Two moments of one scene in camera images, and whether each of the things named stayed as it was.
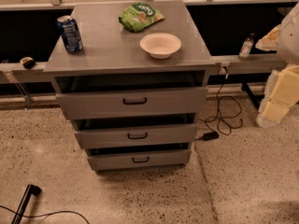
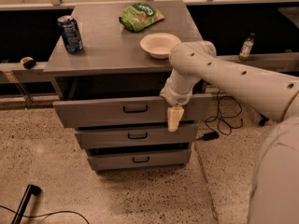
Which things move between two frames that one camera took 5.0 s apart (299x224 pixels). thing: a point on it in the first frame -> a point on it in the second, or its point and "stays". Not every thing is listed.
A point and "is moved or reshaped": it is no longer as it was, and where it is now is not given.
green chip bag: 138,16 stays
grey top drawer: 114,104 is moved or reshaped
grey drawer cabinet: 136,88 stays
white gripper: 289,37 -> 174,96
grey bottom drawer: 142,160 stays
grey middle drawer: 121,136 stays
